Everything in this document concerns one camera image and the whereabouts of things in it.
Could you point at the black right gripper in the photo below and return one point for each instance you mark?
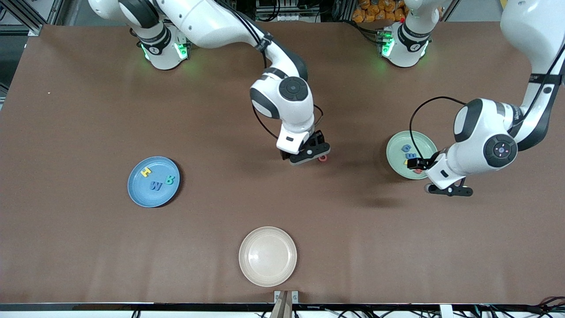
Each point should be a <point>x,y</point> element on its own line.
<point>316,137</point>

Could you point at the blue lowercase letter g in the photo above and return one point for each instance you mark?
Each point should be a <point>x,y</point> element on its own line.
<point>404,148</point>

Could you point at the red uppercase letter Q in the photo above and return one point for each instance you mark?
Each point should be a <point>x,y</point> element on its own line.
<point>326,158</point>

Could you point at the teal uppercase letter R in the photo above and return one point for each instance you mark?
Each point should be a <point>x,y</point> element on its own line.
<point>168,180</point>

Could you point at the blue uppercase letter M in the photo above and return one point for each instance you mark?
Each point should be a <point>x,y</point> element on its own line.
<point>152,186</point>

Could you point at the yellow uppercase letter H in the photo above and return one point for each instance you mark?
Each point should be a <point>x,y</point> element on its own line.
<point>146,172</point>

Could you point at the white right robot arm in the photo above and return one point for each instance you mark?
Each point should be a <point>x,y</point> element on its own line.
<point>287,110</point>

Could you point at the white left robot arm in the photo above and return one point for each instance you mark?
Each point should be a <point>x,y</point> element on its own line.
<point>481,150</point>

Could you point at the green plate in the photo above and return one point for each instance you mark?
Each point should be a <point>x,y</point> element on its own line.
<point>397,152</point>

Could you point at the beige plate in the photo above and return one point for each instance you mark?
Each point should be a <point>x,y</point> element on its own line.
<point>268,256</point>

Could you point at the blue plate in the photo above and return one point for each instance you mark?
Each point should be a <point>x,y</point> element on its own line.
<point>148,198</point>

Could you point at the orange packet pile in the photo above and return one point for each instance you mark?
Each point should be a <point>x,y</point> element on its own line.
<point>375,11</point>

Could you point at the brown table mat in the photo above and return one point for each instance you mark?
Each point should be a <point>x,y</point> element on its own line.
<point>132,110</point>

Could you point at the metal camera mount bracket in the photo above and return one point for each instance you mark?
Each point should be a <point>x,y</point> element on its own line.
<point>287,304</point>

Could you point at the aluminium frame profile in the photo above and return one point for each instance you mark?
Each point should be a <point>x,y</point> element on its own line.
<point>35,20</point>

